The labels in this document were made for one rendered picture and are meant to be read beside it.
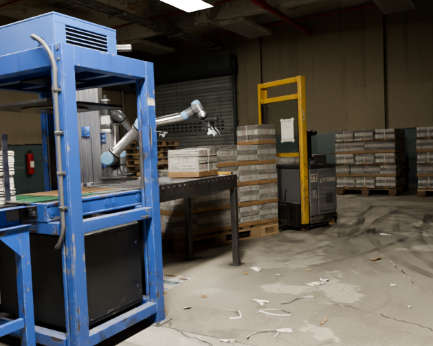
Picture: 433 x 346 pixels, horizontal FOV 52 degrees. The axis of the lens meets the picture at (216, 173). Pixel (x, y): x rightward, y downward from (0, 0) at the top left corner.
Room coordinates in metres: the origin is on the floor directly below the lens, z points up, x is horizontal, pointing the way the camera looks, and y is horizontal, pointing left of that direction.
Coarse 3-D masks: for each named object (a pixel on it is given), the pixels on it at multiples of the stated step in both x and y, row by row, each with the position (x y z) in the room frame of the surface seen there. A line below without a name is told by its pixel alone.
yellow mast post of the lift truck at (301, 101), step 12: (300, 84) 5.30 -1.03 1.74; (300, 96) 5.30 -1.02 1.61; (300, 108) 5.30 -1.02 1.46; (300, 120) 5.31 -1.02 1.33; (300, 132) 5.31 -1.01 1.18; (300, 144) 5.31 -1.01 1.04; (300, 156) 5.32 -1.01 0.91; (300, 168) 5.32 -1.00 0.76; (300, 180) 5.33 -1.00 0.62; (300, 192) 5.33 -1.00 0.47; (300, 204) 5.36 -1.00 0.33; (300, 216) 5.37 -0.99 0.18
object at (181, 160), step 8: (168, 152) 3.73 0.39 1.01; (176, 152) 3.70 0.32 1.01; (184, 152) 3.67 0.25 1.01; (192, 152) 3.63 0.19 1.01; (200, 152) 3.65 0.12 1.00; (168, 160) 3.74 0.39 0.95; (176, 160) 3.71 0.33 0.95; (184, 160) 3.67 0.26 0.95; (192, 160) 3.64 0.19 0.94; (200, 160) 3.65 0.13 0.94; (168, 168) 3.74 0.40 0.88; (176, 168) 3.71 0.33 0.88; (184, 168) 3.68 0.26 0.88; (192, 168) 3.65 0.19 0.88; (200, 168) 3.66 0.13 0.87
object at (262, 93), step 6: (258, 84) 5.87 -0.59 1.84; (258, 90) 5.87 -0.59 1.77; (264, 90) 5.90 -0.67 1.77; (258, 96) 5.88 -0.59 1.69; (264, 96) 5.91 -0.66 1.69; (258, 102) 5.88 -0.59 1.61; (258, 108) 5.88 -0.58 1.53; (264, 108) 5.89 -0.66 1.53; (258, 114) 5.89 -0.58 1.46; (264, 114) 5.90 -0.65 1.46; (264, 120) 5.90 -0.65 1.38; (264, 144) 5.84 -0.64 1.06
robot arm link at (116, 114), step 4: (112, 112) 4.50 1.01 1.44; (116, 112) 4.48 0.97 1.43; (120, 112) 4.50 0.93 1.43; (112, 116) 4.49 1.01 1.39; (116, 116) 4.47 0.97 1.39; (120, 116) 4.47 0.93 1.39; (124, 116) 4.49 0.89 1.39; (116, 120) 4.49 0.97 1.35; (120, 120) 4.47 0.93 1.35; (124, 120) 4.48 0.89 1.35; (128, 120) 4.53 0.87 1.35; (124, 124) 4.50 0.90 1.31; (128, 124) 4.51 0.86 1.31; (128, 128) 4.52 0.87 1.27
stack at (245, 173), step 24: (240, 168) 4.97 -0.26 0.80; (216, 192) 4.76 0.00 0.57; (240, 192) 4.96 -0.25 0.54; (168, 216) 4.52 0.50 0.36; (192, 216) 4.58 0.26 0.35; (216, 216) 4.76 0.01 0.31; (240, 216) 4.95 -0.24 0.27; (168, 240) 4.55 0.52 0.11; (192, 240) 4.56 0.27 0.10; (216, 240) 4.75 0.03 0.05; (240, 240) 4.94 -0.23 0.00
